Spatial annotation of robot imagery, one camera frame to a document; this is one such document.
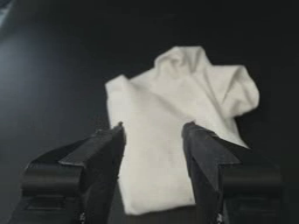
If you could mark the white t-shirt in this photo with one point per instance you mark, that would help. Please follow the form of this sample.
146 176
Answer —
163 122

